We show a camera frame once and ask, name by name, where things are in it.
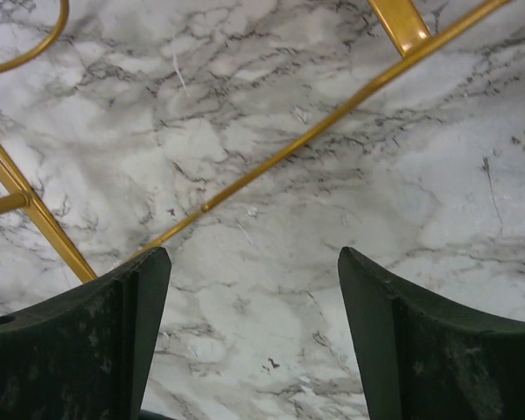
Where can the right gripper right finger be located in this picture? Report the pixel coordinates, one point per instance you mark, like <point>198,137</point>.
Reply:
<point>424,356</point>

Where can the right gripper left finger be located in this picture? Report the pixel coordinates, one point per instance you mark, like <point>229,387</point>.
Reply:
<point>86,353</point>

